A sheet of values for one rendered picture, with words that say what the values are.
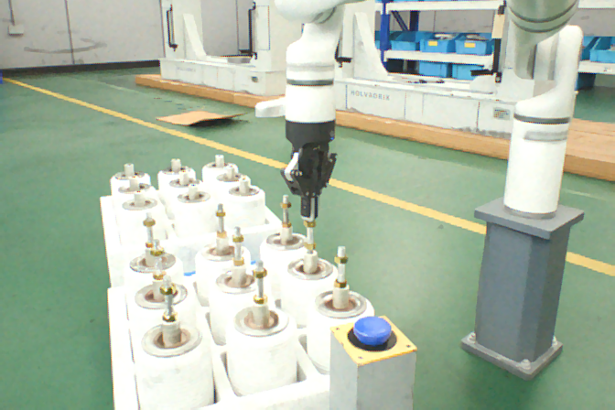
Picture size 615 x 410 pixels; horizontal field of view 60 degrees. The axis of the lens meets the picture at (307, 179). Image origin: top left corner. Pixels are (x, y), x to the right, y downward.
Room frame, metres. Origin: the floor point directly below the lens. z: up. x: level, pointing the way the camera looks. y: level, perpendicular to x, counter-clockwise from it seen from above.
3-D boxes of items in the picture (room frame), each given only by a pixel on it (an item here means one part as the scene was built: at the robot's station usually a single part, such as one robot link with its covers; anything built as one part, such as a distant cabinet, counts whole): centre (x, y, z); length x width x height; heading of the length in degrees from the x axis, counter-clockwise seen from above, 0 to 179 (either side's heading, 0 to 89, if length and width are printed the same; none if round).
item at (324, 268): (0.78, 0.00, 0.25); 0.08 x 0.08 x 0.01
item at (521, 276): (0.93, -0.41, 0.15); 0.15 x 0.15 x 0.30; 42
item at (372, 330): (0.50, -0.07, 0.32); 0.04 x 0.04 x 0.02
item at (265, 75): (4.66, 0.64, 0.45); 1.61 x 0.57 x 0.74; 42
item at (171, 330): (0.59, 0.17, 0.26); 0.02 x 0.02 x 0.03
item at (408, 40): (6.46, -1.28, 0.36); 0.50 x 0.38 x 0.21; 133
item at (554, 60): (0.93, -0.41, 0.54); 0.09 x 0.09 x 0.17; 64
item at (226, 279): (0.74, 0.11, 0.25); 0.08 x 0.08 x 0.01
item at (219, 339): (0.74, 0.11, 0.16); 0.10 x 0.10 x 0.18
